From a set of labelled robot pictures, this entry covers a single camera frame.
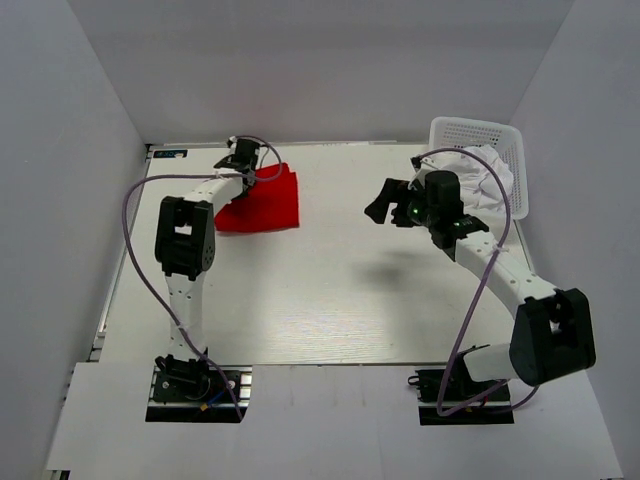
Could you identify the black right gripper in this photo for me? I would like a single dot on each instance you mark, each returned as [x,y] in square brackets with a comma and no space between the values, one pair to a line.
[394,191]

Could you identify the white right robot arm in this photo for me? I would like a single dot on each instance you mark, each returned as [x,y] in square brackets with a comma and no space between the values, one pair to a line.
[552,335]

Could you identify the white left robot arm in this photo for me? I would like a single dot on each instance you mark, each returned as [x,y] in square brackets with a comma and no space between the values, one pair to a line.
[185,242]

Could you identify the white plastic basket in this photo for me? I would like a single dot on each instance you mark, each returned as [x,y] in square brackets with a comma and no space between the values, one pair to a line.
[454,134]

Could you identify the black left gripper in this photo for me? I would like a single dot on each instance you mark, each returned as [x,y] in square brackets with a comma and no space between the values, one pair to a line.
[241,196]

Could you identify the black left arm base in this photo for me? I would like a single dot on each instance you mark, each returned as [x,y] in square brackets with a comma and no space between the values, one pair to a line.
[194,392]

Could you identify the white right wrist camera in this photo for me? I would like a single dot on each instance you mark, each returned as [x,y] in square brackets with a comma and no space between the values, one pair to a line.
[421,168]

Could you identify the white t-shirt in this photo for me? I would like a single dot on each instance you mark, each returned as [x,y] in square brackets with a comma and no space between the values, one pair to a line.
[479,189]

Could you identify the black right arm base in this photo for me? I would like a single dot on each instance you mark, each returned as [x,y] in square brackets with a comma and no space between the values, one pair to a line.
[492,409]

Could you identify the blue table label sticker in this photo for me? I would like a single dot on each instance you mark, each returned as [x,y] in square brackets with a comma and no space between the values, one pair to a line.
[170,153]

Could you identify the red t-shirt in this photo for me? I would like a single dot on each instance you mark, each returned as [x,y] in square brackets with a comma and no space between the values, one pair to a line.
[269,206]

